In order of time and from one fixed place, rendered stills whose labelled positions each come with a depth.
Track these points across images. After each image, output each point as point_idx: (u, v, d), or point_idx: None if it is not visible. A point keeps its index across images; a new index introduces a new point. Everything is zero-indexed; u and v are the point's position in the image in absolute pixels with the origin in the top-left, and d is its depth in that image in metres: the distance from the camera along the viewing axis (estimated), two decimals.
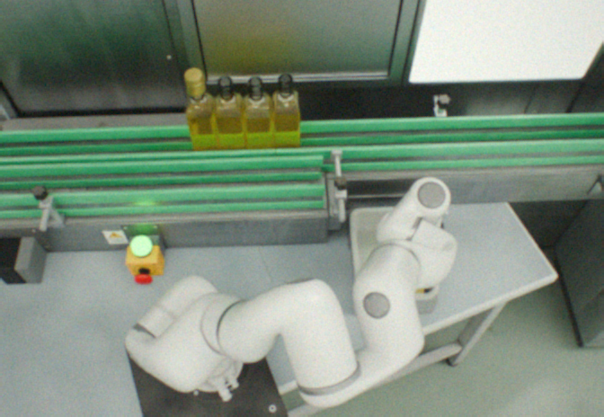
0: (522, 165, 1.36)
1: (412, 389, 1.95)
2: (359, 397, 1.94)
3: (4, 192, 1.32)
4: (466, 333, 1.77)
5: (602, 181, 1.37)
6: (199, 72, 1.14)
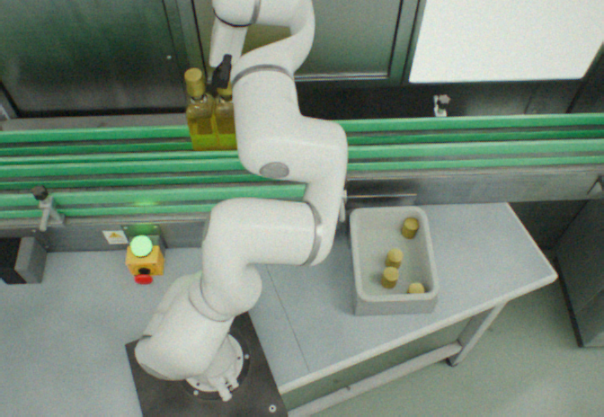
0: (522, 165, 1.36)
1: (412, 389, 1.95)
2: (359, 397, 1.94)
3: (4, 192, 1.32)
4: (466, 333, 1.77)
5: (602, 181, 1.37)
6: (199, 72, 1.14)
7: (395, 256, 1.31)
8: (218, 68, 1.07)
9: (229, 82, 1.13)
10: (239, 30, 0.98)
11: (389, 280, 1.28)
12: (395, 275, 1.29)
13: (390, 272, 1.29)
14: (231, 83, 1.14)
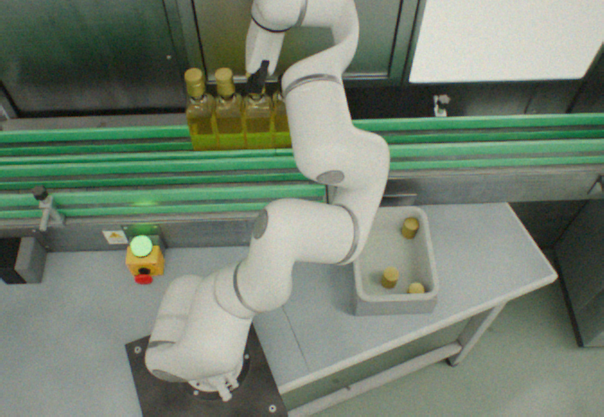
0: (522, 165, 1.36)
1: (412, 389, 1.95)
2: (359, 397, 1.94)
3: (4, 192, 1.32)
4: (466, 333, 1.77)
5: (602, 181, 1.37)
6: (199, 72, 1.14)
7: (256, 74, 1.13)
8: (254, 74, 1.09)
9: (229, 82, 1.13)
10: (278, 35, 1.00)
11: (389, 280, 1.28)
12: (395, 275, 1.29)
13: (390, 272, 1.29)
14: (231, 83, 1.14)
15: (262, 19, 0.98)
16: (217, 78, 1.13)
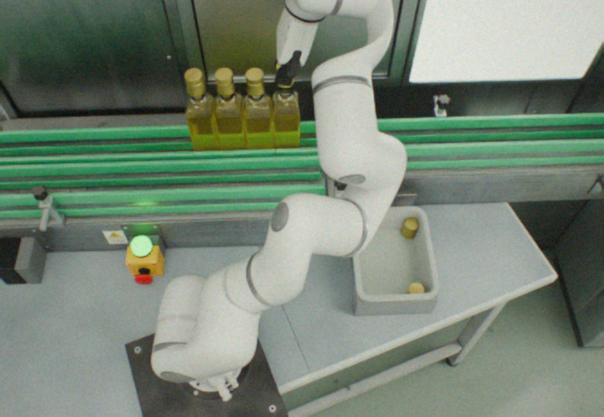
0: (522, 165, 1.36)
1: (412, 389, 1.95)
2: (359, 397, 1.94)
3: (4, 192, 1.32)
4: (466, 333, 1.77)
5: (602, 181, 1.37)
6: (199, 72, 1.14)
7: (256, 74, 1.13)
8: (285, 65, 1.08)
9: (229, 82, 1.13)
10: (311, 25, 0.99)
11: None
12: (287, 62, 1.13)
13: None
14: (231, 83, 1.14)
15: (296, 8, 0.97)
16: (217, 78, 1.13)
